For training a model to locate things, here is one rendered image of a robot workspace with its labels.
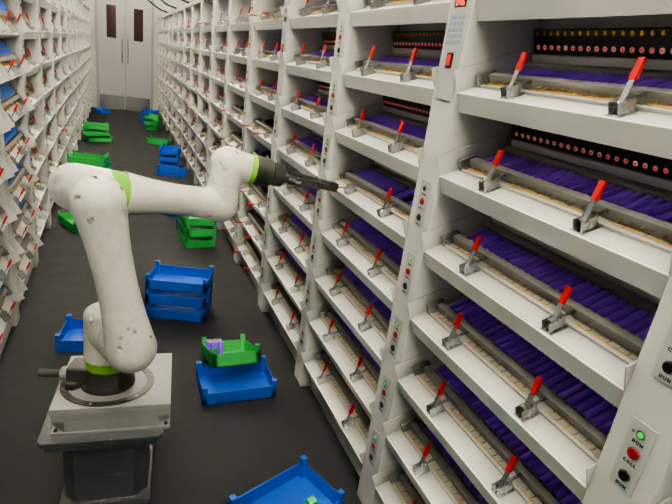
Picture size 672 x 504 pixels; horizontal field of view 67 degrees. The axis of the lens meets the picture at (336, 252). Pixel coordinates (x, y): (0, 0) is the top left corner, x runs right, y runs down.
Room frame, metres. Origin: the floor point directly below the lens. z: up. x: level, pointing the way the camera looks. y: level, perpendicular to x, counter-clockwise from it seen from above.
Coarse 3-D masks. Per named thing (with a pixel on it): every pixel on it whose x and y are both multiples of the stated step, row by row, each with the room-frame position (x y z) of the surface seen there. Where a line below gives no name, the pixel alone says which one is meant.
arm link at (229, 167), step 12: (216, 156) 1.52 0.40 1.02; (228, 156) 1.52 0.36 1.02; (240, 156) 1.55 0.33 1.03; (252, 156) 1.58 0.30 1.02; (216, 168) 1.51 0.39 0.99; (228, 168) 1.51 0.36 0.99; (240, 168) 1.53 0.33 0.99; (252, 168) 1.55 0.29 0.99; (216, 180) 1.51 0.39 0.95; (228, 180) 1.51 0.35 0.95; (240, 180) 1.55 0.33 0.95; (252, 180) 1.56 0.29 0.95
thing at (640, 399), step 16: (656, 320) 0.69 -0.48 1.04; (656, 336) 0.68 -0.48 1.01; (640, 352) 0.69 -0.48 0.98; (656, 352) 0.67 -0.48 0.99; (640, 368) 0.68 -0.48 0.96; (640, 384) 0.68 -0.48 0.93; (656, 384) 0.66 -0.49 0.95; (624, 400) 0.69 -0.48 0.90; (640, 400) 0.67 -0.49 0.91; (656, 400) 0.65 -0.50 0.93; (624, 416) 0.68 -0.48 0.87; (640, 416) 0.66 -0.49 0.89; (656, 416) 0.64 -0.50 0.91; (624, 432) 0.67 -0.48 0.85; (608, 448) 0.68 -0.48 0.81; (656, 448) 0.63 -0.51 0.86; (608, 464) 0.67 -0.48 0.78; (656, 464) 0.62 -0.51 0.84; (592, 480) 0.69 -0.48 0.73; (608, 480) 0.67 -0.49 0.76; (640, 480) 0.63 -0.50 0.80; (656, 480) 0.61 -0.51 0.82; (592, 496) 0.68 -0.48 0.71; (608, 496) 0.66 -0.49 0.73; (624, 496) 0.64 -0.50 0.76; (640, 496) 0.62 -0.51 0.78; (656, 496) 0.61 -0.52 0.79
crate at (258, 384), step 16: (208, 368) 1.86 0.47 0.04; (224, 368) 1.89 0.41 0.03; (240, 368) 1.92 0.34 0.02; (256, 368) 1.95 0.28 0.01; (208, 384) 1.80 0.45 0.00; (224, 384) 1.81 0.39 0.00; (240, 384) 1.83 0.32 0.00; (256, 384) 1.84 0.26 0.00; (272, 384) 1.78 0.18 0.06; (208, 400) 1.67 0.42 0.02; (224, 400) 1.69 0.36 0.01; (240, 400) 1.72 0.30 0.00
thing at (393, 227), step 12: (336, 168) 1.89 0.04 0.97; (348, 168) 1.91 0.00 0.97; (360, 168) 1.93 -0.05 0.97; (336, 180) 1.89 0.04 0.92; (348, 180) 1.86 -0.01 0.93; (336, 192) 1.80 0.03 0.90; (348, 204) 1.71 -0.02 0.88; (360, 204) 1.62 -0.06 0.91; (372, 204) 1.60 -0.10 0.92; (360, 216) 1.62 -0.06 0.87; (372, 216) 1.52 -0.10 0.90; (396, 216) 1.48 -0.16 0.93; (408, 216) 1.46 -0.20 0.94; (384, 228) 1.45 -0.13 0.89; (396, 228) 1.40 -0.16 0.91; (396, 240) 1.39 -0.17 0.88
